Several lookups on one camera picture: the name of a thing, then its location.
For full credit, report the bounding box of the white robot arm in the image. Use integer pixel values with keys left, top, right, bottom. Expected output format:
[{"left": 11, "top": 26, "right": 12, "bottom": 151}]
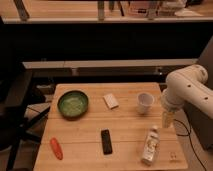
[{"left": 161, "top": 64, "right": 213, "bottom": 128}]

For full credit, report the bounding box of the green ceramic bowl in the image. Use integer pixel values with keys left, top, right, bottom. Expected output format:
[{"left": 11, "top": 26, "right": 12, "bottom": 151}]
[{"left": 57, "top": 90, "right": 89, "bottom": 118}]

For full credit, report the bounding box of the clear plastic bottle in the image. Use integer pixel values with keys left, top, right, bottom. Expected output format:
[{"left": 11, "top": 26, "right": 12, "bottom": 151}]
[{"left": 141, "top": 125, "right": 159, "bottom": 166}]

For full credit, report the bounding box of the white rectangular box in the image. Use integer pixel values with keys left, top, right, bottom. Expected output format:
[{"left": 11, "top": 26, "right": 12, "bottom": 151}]
[{"left": 103, "top": 94, "right": 119, "bottom": 109}]

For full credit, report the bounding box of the black remote control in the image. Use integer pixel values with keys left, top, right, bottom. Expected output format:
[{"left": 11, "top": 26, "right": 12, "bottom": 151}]
[{"left": 101, "top": 130, "right": 113, "bottom": 155}]

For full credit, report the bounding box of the orange carrot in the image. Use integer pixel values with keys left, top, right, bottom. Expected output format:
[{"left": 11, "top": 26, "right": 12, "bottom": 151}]
[{"left": 50, "top": 138, "right": 63, "bottom": 160}]

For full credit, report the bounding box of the black office chair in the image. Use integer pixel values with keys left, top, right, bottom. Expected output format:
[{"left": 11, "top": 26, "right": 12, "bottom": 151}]
[{"left": 0, "top": 66, "right": 50, "bottom": 171}]

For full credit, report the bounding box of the black cable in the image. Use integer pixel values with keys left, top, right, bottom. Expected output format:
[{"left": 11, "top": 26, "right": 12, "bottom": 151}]
[{"left": 173, "top": 118, "right": 208, "bottom": 171}]

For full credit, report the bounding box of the wooden shelf rail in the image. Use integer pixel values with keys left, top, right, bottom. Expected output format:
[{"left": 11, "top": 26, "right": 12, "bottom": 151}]
[{"left": 23, "top": 58, "right": 198, "bottom": 69}]

